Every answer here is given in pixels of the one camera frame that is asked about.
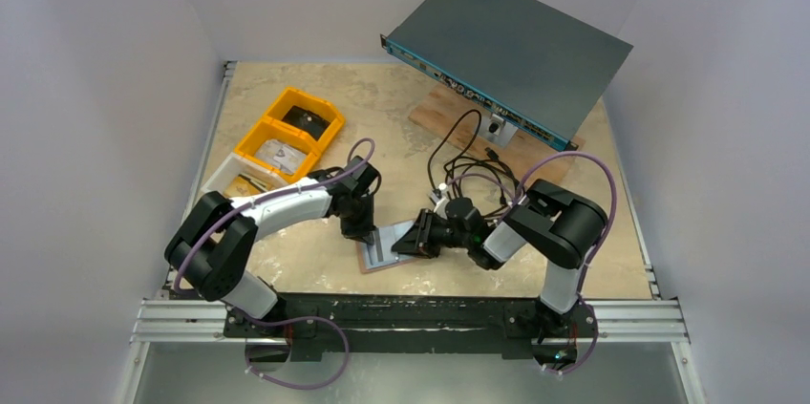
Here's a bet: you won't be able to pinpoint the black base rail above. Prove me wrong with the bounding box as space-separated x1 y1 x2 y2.
224 292 597 366

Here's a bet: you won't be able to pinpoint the grey socket box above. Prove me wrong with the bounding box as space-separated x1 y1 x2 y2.
477 114 519 148

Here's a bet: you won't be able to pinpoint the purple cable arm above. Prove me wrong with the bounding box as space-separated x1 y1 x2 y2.
442 151 618 377
170 138 375 391

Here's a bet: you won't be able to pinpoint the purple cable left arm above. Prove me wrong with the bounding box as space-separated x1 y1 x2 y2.
170 138 375 391

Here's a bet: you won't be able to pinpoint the white plastic bin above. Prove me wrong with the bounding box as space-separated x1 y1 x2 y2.
200 152 288 198

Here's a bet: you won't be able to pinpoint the grey credit cards in bin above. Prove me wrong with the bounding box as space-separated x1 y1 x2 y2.
255 139 307 175

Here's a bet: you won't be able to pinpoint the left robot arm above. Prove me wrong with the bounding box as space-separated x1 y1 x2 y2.
164 157 381 336

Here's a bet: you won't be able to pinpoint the yellow cards in white bin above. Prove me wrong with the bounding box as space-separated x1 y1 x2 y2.
223 174 267 198

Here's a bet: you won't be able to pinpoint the black cable with USB plug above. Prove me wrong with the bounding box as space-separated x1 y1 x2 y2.
427 109 527 209

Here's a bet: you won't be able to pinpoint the aluminium frame rail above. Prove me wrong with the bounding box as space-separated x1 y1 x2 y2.
129 300 690 343

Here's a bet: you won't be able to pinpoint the yellow bin with black item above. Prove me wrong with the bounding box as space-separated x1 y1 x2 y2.
265 87 346 153

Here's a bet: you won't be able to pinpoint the black item in bin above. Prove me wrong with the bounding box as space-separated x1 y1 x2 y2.
282 106 330 140

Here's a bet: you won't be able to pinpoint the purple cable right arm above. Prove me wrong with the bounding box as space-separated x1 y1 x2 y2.
442 151 618 377

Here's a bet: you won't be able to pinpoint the yellow bin with cards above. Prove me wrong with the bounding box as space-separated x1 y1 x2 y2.
235 118 322 183

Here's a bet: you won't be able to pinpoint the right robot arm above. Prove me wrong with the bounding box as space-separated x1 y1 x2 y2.
391 180 608 334

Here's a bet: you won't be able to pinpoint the wooden board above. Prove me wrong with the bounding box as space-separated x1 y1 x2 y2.
409 85 557 179

